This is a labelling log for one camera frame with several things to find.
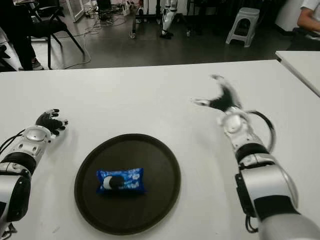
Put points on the right robot hand black silver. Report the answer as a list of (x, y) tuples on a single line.
[(226, 101)]

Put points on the left robot hand black silver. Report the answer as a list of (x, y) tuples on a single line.
[(48, 122)]

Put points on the blue Oreo cookie packet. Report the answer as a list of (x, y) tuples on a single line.
[(130, 180)]

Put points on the left robot arm silver black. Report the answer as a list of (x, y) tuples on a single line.
[(30, 135)]

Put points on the right robot arm silver black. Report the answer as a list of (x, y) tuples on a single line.
[(265, 185)]

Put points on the black chair with armrest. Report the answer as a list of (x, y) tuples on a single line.
[(2, 53)]

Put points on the standing person in black trousers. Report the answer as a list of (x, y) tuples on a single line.
[(25, 42)]

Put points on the white neighbouring table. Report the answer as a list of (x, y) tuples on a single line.
[(305, 65)]

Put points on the grey plastic stool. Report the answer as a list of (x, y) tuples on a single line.
[(246, 13)]

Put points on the round dark brown tray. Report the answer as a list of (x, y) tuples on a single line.
[(155, 160)]

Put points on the white humanoid robot leg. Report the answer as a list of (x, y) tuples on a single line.
[(167, 18)]

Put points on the white framed leaning panel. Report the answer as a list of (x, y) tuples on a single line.
[(79, 17)]

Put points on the seated person in white shirt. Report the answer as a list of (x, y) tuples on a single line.
[(310, 15)]

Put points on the black equipment box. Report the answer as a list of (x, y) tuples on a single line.
[(103, 6)]

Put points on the small white bag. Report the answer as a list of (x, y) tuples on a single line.
[(127, 10)]

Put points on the black metal frame chair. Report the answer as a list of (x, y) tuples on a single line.
[(50, 25)]

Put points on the black wheeled gantry frame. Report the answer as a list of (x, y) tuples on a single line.
[(133, 22)]

